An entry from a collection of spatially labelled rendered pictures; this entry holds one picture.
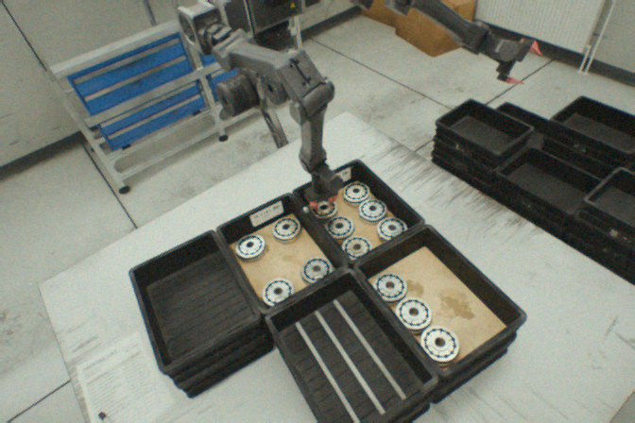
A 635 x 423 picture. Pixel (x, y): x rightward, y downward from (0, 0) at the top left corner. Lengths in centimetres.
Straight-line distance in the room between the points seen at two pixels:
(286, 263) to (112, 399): 68
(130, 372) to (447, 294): 104
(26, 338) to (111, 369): 131
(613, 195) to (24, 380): 299
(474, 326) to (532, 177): 128
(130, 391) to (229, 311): 39
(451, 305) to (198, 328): 77
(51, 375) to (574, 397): 231
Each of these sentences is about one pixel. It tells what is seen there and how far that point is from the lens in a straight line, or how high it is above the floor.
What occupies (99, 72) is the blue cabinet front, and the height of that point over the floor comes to 84.
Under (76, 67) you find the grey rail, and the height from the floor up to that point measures 92.
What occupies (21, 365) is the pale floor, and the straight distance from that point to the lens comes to 279.
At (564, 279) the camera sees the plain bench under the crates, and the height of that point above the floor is 70.
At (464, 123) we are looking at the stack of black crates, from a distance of 253.
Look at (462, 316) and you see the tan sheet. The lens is 132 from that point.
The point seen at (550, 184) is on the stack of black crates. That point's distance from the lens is 242.
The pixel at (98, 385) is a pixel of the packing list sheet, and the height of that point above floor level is 70.
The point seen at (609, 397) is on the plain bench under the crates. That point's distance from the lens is 149.
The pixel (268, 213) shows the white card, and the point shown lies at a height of 89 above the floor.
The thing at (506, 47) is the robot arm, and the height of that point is 134.
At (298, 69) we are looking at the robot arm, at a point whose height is 152.
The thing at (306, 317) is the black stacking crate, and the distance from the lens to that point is 131.
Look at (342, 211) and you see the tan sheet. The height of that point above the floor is 83.
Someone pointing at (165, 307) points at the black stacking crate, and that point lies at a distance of 147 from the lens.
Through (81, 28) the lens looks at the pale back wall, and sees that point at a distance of 374.
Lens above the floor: 198
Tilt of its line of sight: 48 degrees down
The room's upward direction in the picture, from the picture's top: 9 degrees counter-clockwise
